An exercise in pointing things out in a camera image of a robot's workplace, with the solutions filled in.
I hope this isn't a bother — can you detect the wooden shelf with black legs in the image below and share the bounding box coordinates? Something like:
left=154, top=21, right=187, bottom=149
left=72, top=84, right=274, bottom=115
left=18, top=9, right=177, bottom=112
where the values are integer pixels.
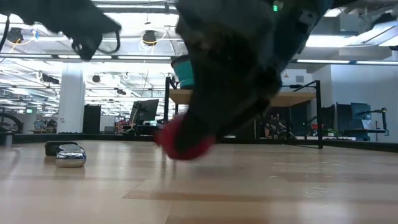
left=164, top=76, right=322, bottom=149

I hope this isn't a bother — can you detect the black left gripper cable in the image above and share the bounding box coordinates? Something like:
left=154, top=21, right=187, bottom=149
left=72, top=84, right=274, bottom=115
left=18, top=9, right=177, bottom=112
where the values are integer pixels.
left=98, top=30, right=121, bottom=55

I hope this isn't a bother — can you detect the red toy pomegranate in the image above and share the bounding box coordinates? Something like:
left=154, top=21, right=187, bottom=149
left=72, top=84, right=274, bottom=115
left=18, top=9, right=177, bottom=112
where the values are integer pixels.
left=154, top=112, right=217, bottom=161

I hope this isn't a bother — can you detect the black handled kitchen knife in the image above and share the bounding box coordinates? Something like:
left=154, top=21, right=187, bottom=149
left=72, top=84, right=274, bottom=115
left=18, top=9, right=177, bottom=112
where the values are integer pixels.
left=44, top=141, right=88, bottom=169

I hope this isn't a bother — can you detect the dark background monitor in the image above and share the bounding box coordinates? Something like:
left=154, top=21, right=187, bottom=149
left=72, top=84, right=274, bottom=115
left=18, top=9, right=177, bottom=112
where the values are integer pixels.
left=129, top=98, right=160, bottom=124

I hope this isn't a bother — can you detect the black cabinet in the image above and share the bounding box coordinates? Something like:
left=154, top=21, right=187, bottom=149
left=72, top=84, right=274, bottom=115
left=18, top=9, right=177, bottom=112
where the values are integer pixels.
left=82, top=104, right=102, bottom=134

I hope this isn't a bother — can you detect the dark blue monitor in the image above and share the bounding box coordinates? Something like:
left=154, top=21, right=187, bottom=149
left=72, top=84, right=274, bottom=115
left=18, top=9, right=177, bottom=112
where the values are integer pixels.
left=350, top=102, right=373, bottom=130

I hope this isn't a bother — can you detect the linear ceiling light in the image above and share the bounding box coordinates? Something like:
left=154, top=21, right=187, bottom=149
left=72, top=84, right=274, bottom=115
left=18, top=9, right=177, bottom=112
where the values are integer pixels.
left=292, top=58, right=398, bottom=65
left=0, top=53, right=172, bottom=60

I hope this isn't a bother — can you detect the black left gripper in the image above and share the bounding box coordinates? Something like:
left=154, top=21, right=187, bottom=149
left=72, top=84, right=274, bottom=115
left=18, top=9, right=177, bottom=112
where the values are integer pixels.
left=20, top=0, right=123, bottom=62

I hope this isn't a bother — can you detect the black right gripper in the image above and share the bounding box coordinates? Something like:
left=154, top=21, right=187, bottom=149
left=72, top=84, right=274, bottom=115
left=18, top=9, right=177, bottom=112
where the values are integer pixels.
left=174, top=0, right=282, bottom=110

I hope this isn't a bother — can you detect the white column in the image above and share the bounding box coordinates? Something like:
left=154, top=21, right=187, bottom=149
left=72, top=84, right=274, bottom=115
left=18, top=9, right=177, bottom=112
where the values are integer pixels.
left=57, top=63, right=86, bottom=134

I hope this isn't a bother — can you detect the blue collapsible bowl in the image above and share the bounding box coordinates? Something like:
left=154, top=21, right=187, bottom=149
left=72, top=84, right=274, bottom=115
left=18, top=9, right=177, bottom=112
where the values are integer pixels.
left=170, top=55, right=195, bottom=90

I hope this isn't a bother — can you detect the grey cylindrical post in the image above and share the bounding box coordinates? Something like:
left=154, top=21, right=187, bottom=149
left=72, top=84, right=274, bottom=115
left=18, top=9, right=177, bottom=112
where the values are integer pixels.
left=0, top=132, right=15, bottom=147

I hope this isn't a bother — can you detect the person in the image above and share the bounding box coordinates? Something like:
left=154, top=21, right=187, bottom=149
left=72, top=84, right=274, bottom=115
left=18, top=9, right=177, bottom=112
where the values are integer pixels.
left=264, top=113, right=292, bottom=140

